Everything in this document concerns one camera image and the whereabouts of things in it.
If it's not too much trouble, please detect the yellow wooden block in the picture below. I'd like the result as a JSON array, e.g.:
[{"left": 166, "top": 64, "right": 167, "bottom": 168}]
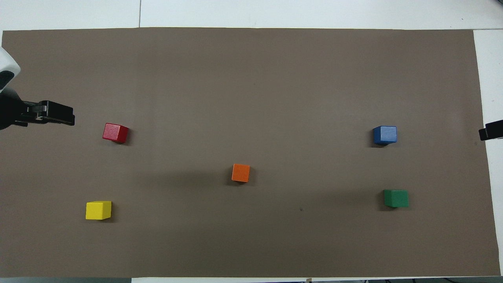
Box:
[{"left": 85, "top": 201, "right": 112, "bottom": 220}]

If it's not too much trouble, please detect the red wooden block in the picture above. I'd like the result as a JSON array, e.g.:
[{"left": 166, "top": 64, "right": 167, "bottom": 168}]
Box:
[{"left": 103, "top": 123, "right": 129, "bottom": 143}]

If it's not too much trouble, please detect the orange wooden block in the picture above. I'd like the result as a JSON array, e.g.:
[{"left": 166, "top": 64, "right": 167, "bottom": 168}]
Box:
[{"left": 231, "top": 164, "right": 250, "bottom": 183}]

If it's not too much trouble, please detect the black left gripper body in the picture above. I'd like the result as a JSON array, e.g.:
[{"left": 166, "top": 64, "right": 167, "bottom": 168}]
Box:
[{"left": 0, "top": 94, "right": 29, "bottom": 131}]

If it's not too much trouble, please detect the green wooden block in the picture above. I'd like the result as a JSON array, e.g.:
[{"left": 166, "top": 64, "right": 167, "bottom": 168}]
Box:
[{"left": 384, "top": 189, "right": 409, "bottom": 208}]

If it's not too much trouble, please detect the blue wooden block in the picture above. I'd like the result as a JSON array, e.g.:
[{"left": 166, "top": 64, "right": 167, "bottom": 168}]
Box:
[{"left": 373, "top": 126, "right": 397, "bottom": 145}]

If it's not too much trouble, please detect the brown table mat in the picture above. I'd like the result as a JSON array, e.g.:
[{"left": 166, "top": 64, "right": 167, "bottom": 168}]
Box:
[{"left": 0, "top": 27, "right": 501, "bottom": 278}]

